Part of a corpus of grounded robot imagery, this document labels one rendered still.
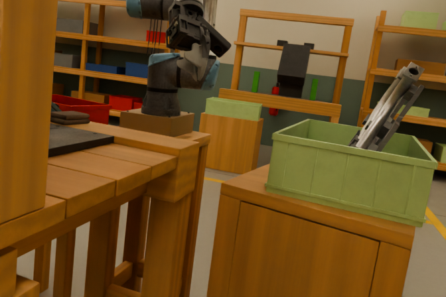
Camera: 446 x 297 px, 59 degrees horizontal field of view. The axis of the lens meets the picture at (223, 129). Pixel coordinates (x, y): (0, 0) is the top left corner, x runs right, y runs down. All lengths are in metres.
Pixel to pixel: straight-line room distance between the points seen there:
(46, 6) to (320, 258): 0.86
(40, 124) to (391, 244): 0.82
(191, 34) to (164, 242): 0.59
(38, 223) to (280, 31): 6.04
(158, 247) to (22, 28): 0.79
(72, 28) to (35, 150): 6.63
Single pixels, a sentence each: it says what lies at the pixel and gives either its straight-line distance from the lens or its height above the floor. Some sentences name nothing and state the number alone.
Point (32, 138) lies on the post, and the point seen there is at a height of 0.99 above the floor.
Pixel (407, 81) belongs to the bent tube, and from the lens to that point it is 1.17.
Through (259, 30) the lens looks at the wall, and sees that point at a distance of 6.54.
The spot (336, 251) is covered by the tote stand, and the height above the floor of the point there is 0.69.
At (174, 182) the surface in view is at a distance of 1.05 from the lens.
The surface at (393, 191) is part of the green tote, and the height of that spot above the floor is 0.87.
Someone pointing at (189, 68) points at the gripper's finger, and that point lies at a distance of 0.95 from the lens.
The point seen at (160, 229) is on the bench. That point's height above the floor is 0.65.
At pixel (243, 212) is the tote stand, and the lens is 1.15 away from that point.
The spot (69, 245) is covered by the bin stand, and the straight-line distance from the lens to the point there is 1.66.
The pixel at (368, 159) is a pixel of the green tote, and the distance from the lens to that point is 1.08.
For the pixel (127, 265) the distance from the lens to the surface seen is 1.83.
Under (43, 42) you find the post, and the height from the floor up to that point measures 1.12.
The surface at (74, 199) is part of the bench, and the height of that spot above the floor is 0.87.
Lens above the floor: 1.11
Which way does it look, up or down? 8 degrees down
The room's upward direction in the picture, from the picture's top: 7 degrees clockwise
